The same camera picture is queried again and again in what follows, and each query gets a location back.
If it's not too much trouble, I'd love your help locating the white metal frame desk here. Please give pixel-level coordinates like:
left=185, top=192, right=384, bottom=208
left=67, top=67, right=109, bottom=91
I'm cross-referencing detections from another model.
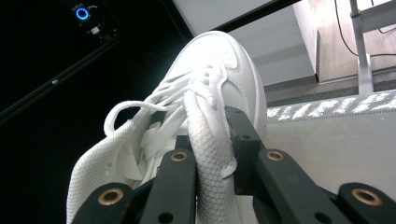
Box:
left=172, top=0, right=396, bottom=95

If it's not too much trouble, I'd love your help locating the black metal stand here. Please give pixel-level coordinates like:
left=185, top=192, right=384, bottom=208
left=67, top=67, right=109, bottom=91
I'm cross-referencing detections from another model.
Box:
left=0, top=34, right=125, bottom=123

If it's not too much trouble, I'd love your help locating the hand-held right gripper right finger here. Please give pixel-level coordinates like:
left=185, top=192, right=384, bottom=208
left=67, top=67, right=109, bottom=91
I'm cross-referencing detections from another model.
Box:
left=224, top=105, right=353, bottom=224

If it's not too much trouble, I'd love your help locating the white cabinet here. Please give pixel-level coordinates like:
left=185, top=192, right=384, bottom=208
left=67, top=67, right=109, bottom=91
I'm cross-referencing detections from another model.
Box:
left=228, top=5, right=320, bottom=88

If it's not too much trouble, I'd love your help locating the long black floor cable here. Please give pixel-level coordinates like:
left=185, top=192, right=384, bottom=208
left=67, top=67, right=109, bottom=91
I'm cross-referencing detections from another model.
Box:
left=333, top=0, right=396, bottom=59

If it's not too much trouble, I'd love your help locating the white sneaker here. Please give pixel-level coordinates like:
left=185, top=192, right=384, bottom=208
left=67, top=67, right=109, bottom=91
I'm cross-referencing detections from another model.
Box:
left=65, top=30, right=268, bottom=224

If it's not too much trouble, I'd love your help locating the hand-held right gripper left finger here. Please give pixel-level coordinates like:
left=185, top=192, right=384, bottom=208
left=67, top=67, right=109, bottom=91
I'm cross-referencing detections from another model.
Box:
left=139, top=134, right=198, bottom=224

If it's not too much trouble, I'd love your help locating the camera with blue ring light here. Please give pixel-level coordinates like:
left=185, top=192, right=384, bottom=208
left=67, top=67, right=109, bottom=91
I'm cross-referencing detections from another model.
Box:
left=70, top=3, right=120, bottom=44

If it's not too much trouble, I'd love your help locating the metal two-tier shoe rack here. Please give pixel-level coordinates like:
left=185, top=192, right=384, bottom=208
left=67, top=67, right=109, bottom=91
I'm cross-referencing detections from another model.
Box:
left=242, top=89, right=396, bottom=224

